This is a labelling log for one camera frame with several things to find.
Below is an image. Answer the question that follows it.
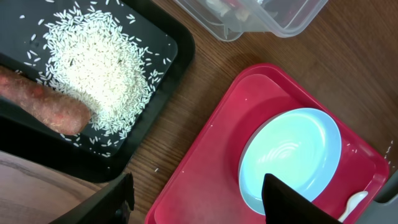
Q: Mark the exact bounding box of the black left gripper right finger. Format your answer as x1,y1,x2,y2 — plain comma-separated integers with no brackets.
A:
262,174,340,224

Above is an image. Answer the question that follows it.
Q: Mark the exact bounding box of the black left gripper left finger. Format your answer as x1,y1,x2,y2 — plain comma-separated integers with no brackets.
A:
50,173,134,224

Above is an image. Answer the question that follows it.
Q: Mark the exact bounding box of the light blue plate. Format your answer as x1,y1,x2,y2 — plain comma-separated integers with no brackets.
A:
238,108,342,215

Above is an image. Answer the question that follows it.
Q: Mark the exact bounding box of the grey dishwasher rack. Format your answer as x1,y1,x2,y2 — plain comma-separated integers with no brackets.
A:
356,171,398,224

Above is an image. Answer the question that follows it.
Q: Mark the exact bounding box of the black waste tray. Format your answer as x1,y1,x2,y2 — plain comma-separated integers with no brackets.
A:
1,0,195,183

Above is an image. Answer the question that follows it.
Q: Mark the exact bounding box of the white plastic spoon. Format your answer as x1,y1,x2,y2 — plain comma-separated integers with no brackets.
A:
338,191,368,223

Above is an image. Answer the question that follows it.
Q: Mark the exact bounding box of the red plastic tray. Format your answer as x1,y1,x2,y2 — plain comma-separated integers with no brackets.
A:
146,63,389,224

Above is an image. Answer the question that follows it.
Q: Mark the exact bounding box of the orange carrot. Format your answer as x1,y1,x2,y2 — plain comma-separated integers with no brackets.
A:
1,67,91,135

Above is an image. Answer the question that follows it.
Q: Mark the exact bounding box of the white rice pile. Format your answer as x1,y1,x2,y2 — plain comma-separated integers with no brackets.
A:
19,0,172,158

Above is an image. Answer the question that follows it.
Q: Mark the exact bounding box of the clear plastic bin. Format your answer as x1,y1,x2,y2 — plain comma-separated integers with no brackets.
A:
175,0,328,42

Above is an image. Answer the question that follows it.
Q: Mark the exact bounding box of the crumpled white tissue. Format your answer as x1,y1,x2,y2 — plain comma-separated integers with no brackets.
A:
206,0,250,22

